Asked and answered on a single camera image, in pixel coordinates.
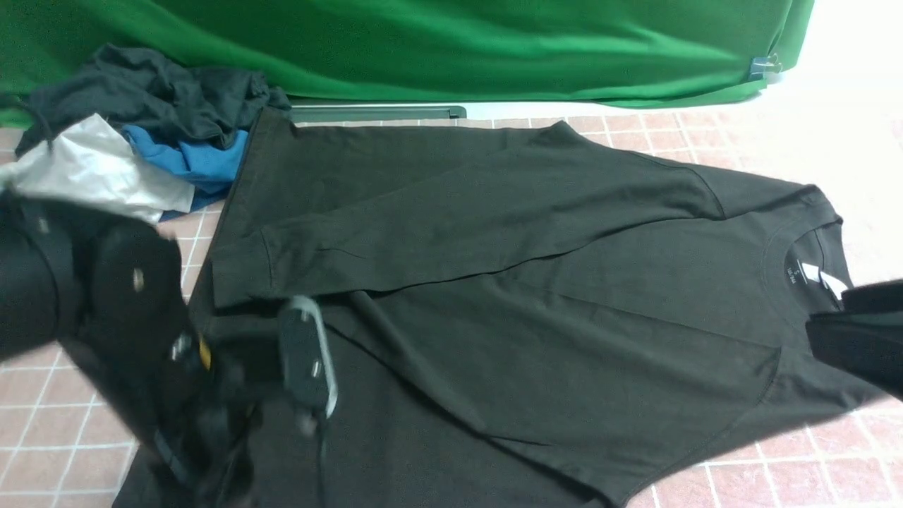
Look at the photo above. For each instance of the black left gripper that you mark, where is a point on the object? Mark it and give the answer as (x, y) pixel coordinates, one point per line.
(136, 344)

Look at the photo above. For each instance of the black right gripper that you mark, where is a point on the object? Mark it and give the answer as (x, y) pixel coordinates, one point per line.
(863, 338)

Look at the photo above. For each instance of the dark gray long-sleeve top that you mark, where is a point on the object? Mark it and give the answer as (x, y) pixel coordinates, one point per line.
(526, 318)

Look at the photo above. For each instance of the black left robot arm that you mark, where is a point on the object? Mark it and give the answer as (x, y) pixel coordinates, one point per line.
(41, 296)

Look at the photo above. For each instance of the pink checkered tablecloth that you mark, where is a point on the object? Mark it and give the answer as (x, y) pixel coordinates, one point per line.
(62, 447)

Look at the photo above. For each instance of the blue crumpled garment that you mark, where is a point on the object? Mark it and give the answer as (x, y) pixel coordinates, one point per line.
(210, 170)

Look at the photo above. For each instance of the white crumpled garment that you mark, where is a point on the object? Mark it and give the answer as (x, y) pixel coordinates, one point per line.
(92, 164)

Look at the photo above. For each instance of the blue binder clip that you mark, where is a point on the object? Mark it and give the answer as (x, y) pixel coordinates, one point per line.
(762, 67)

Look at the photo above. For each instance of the dark gray crumpled garment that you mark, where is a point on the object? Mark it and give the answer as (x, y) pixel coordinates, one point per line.
(141, 87)

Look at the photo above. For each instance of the green backdrop cloth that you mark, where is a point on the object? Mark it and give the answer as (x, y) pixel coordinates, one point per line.
(636, 54)

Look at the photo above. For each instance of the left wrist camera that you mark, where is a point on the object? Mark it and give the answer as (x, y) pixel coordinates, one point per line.
(307, 368)

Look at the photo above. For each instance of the gray metal rail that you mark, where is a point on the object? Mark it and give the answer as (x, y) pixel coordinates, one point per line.
(355, 113)

